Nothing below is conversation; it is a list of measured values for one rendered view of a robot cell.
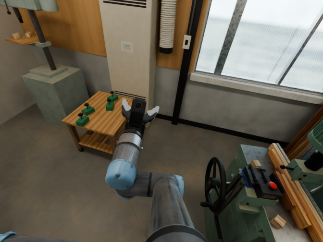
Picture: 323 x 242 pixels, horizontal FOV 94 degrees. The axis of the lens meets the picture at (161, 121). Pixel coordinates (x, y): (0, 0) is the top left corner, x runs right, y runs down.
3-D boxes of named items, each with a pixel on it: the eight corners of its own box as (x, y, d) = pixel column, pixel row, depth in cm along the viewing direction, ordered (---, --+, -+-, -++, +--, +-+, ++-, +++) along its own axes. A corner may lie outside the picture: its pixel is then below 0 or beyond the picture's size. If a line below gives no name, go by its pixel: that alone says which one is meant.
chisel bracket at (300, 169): (282, 168, 74) (293, 158, 69) (311, 173, 74) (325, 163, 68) (290, 182, 69) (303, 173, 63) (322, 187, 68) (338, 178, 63)
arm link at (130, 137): (116, 139, 44) (143, 144, 45) (120, 128, 47) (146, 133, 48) (115, 154, 49) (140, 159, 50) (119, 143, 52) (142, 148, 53)
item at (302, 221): (274, 179, 79) (280, 173, 75) (277, 179, 79) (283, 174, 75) (298, 228, 63) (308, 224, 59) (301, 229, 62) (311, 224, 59)
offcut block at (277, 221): (281, 224, 63) (286, 222, 61) (278, 229, 62) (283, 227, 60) (273, 216, 65) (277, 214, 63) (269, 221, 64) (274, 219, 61)
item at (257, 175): (241, 170, 75) (246, 163, 71) (263, 173, 74) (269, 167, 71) (249, 197, 65) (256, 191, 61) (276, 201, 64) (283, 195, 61)
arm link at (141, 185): (146, 203, 50) (147, 188, 43) (113, 200, 50) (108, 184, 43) (149, 181, 56) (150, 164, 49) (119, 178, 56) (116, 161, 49)
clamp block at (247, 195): (231, 176, 82) (238, 167, 76) (256, 180, 81) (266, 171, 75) (239, 205, 70) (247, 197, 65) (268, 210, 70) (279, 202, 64)
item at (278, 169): (273, 170, 83) (278, 166, 80) (277, 171, 83) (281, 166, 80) (295, 217, 66) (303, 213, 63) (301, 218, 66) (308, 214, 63)
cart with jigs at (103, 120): (105, 120, 234) (97, 82, 192) (139, 130, 225) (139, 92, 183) (75, 153, 185) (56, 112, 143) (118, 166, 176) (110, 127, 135)
